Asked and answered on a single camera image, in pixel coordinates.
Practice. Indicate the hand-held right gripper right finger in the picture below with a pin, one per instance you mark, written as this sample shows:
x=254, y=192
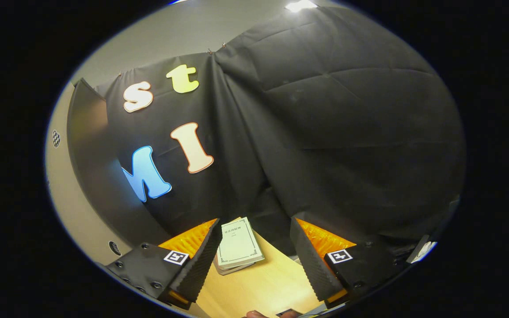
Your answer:
x=309, y=265

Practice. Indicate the black backdrop cloth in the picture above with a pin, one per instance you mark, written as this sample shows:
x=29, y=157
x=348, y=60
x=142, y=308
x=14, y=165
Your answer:
x=347, y=132

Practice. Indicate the narrow ceiling light panel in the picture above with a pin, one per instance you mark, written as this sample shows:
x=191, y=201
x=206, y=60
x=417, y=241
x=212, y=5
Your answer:
x=301, y=5

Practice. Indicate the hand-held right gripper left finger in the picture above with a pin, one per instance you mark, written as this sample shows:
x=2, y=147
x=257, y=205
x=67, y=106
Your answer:
x=201, y=265

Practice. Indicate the pale green book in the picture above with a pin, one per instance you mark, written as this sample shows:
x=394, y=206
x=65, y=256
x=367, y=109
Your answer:
x=239, y=243

